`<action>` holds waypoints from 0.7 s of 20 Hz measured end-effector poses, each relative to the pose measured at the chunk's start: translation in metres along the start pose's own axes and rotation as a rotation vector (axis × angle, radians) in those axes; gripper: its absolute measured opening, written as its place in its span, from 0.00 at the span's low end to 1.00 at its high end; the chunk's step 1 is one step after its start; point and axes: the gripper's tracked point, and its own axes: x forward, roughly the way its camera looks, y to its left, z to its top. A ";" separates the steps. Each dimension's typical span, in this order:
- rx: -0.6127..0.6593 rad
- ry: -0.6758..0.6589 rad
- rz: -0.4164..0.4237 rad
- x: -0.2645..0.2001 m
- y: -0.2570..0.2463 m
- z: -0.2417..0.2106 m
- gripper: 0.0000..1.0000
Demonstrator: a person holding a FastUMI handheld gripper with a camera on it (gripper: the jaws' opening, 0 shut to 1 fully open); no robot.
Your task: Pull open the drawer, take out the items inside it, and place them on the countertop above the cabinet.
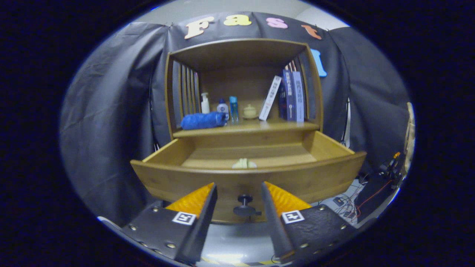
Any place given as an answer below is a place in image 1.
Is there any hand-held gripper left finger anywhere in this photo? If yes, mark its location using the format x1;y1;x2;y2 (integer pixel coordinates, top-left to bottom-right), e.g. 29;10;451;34
122;182;218;264

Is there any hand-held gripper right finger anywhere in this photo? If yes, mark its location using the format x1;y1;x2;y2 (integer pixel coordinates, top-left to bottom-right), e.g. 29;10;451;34
261;181;358;264

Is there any wooden drawer with black knob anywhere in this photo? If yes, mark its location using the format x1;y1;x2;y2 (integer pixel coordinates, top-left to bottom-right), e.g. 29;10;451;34
130;131;367;224

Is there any wooden countertop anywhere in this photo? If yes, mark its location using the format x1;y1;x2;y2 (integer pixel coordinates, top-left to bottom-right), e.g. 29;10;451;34
173;118;320;138

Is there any blue folded towel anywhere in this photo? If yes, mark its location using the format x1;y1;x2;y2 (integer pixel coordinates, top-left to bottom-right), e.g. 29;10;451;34
180;111;227;130

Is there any beige lidded teacup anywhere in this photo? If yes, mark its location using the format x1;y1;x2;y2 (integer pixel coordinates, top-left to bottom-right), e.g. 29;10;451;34
243;104;259;120

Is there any white bottle with blue cap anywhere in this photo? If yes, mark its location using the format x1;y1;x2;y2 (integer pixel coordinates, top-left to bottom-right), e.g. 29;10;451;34
217;98;230;121

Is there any clear blue bottle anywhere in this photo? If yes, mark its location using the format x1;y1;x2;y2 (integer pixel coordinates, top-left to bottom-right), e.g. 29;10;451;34
229;96;239;122

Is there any black tripod stand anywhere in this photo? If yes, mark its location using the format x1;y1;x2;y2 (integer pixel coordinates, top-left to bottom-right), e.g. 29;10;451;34
341;98;351;149

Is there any white book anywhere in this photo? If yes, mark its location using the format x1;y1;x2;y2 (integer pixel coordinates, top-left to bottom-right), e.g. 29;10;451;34
259;76;282;121

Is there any dark blue book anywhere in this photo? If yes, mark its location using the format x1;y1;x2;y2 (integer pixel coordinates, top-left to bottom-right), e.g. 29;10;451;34
278;69;297;122

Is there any light blue book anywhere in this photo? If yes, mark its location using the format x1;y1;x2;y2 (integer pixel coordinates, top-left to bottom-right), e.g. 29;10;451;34
292;71;305;123

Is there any black backdrop cloth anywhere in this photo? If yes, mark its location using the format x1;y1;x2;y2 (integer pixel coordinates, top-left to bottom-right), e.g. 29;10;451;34
59;11;412;227

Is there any beige board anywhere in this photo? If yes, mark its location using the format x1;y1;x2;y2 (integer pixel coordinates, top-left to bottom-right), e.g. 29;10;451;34
403;102;416;175

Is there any black equipment with cables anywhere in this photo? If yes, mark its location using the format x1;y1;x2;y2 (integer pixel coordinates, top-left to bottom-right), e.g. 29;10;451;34
354;152;403;223

